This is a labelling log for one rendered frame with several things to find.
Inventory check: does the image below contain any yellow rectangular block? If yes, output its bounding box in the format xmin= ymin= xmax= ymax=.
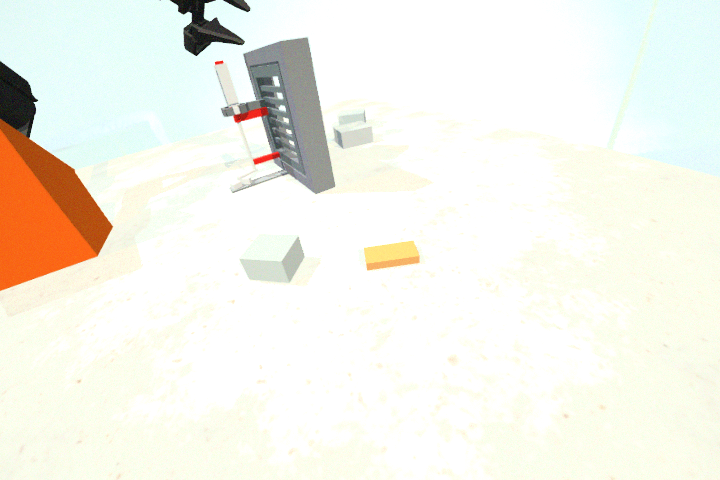
xmin=364 ymin=241 xmax=420 ymax=271

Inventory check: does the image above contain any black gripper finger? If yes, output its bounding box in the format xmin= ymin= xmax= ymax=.
xmin=197 ymin=16 xmax=245 ymax=46
xmin=223 ymin=0 xmax=250 ymax=12

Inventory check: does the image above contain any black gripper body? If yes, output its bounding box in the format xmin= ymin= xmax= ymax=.
xmin=170 ymin=0 xmax=212 ymax=56

